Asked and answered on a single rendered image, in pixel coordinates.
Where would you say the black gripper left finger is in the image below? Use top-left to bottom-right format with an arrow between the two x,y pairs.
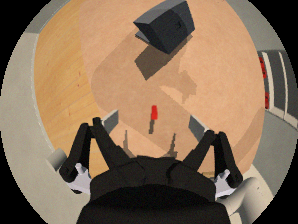
59,109 -> 146,194

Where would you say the dark grey square panel with hole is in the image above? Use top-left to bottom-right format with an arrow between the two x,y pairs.
133,0 -> 195,55

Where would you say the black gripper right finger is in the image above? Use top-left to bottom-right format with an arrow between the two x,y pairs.
168,115 -> 243,199

